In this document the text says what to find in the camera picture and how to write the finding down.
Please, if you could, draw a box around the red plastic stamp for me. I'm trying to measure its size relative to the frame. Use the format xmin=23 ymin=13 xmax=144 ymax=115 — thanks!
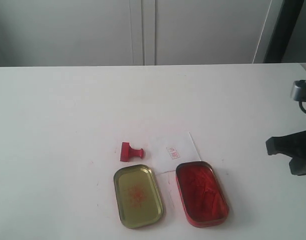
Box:
xmin=120 ymin=142 xmax=145 ymax=162

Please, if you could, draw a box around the red ink pad tin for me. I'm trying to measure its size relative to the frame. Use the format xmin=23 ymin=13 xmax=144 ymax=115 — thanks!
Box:
xmin=175 ymin=161 xmax=229 ymax=228

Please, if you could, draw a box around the gold metal tin lid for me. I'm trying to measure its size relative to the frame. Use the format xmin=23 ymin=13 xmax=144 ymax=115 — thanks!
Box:
xmin=113 ymin=164 xmax=164 ymax=229

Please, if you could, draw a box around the dark vertical post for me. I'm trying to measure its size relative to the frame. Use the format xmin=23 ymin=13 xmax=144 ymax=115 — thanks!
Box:
xmin=263 ymin=0 xmax=305 ymax=64

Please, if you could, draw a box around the white paper sheet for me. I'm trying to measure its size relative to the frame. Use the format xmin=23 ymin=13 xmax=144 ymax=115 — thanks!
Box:
xmin=149 ymin=132 xmax=201 ymax=175

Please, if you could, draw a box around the white cabinet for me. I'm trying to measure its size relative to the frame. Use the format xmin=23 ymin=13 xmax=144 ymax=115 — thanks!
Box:
xmin=0 ymin=0 xmax=282 ymax=67

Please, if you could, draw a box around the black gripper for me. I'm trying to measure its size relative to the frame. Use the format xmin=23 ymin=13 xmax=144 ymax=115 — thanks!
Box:
xmin=266 ymin=130 xmax=306 ymax=176

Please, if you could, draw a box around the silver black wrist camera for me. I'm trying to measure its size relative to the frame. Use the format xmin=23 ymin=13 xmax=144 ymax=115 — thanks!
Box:
xmin=291 ymin=79 xmax=306 ymax=103

